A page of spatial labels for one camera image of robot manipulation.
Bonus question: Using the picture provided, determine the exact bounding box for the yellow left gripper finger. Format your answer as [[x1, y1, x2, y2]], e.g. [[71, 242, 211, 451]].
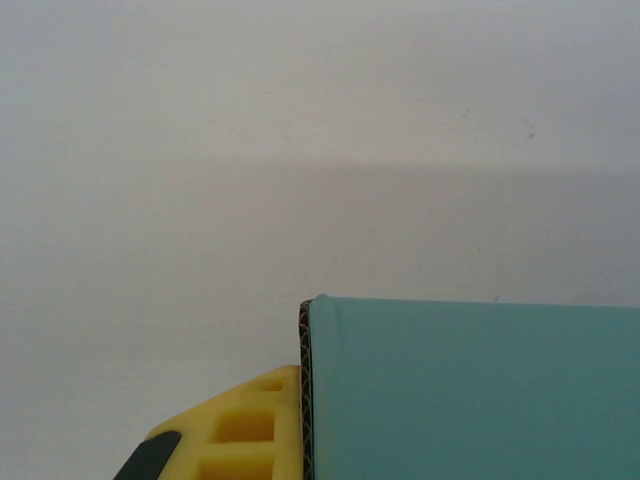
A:
[[113, 364, 304, 480]]

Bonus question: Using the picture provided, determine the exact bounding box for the teal cardboard box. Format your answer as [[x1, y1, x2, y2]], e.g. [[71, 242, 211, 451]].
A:
[[298, 293, 640, 480]]

